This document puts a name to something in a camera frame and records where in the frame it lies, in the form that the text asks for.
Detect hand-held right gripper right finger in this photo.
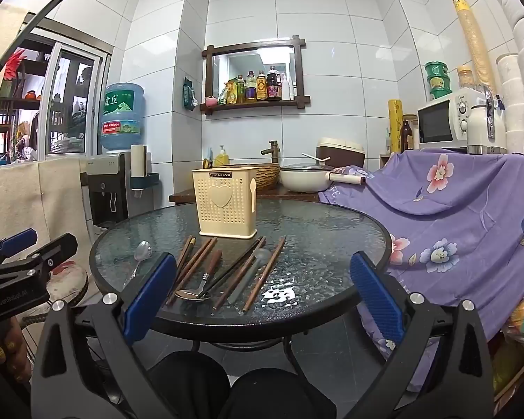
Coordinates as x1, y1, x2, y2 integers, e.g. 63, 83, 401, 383
345, 251, 494, 419

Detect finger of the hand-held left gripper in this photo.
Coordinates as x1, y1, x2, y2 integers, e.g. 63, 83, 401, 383
0, 228, 38, 265
0, 233, 79, 279

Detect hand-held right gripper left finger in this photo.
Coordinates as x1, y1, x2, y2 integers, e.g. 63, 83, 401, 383
30, 252, 177, 419

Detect brown wooden chopstick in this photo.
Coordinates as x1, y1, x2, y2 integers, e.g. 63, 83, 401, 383
171, 236, 219, 304
175, 236, 192, 271
212, 236, 268, 314
242, 236, 287, 315
165, 236, 213, 306

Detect wooden handle metal spoon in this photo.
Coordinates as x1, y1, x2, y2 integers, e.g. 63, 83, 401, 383
175, 249, 223, 302

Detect cream plastic utensil holder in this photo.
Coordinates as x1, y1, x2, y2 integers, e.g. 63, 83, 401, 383
191, 165, 258, 240

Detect clear plastic spoon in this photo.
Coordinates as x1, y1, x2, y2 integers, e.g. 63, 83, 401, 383
227, 248, 272, 306

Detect person's left hand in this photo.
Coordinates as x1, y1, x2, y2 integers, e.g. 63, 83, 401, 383
0, 318, 32, 385

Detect printed stool cushion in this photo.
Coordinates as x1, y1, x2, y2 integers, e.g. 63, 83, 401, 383
46, 262, 89, 310

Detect beige cloth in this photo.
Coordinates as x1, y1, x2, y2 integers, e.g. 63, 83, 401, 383
0, 157, 97, 280

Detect grey water dispenser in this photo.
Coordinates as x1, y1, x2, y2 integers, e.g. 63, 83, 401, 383
79, 153, 134, 230

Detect round glass table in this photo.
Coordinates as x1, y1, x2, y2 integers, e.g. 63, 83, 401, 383
89, 198, 392, 359

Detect person's left leg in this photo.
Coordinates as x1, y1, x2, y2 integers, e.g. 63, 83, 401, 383
146, 351, 232, 419

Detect person's leg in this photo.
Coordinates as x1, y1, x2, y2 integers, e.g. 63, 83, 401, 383
229, 369, 337, 419
146, 351, 232, 419

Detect purple floral cloth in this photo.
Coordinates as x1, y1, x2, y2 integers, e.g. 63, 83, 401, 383
319, 148, 524, 398

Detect white paper cup sleeve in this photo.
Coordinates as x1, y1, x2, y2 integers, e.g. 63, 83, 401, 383
130, 144, 148, 190

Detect cream pan with glass lid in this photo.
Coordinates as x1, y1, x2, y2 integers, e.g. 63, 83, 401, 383
279, 162, 367, 193

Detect person's right leg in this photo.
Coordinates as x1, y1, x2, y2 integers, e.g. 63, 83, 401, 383
229, 369, 337, 419

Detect blue water jug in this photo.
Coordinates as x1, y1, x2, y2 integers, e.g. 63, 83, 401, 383
98, 82, 146, 153

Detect colourful bag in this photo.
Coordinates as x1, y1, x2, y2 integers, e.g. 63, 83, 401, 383
491, 288, 524, 402

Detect white framed window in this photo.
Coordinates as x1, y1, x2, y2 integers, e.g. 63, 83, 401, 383
0, 26, 113, 167

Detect woven pattern basin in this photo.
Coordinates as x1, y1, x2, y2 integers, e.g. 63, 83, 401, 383
240, 162, 281, 191

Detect yellow wrap roll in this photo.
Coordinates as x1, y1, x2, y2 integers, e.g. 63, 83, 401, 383
388, 99, 403, 154

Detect red flower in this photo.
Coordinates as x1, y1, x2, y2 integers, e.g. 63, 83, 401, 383
2, 49, 28, 81

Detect bamboo style faucet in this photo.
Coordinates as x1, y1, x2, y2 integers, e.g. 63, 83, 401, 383
261, 140, 281, 164

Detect white microwave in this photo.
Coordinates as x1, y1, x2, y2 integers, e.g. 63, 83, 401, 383
417, 88, 492, 149

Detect white kettle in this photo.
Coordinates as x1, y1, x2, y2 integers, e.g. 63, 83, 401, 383
466, 85, 507, 155

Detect green hanging packet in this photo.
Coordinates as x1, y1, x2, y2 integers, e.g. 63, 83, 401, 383
182, 77, 198, 110

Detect wooden framed mirror shelf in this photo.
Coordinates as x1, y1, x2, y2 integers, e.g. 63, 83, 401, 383
202, 35, 312, 116

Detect short stack of white tubs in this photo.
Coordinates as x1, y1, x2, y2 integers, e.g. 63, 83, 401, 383
495, 52, 524, 154

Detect dark soy sauce bottle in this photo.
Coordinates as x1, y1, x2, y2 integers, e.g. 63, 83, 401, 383
266, 66, 283, 101

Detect yellow lid jar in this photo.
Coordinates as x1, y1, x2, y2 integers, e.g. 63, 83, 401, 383
457, 65, 476, 90

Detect tall stack of paper cups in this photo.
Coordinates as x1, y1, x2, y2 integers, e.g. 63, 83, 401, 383
452, 0, 494, 92

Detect teal wall rack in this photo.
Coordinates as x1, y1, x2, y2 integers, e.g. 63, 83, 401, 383
130, 172, 160, 191

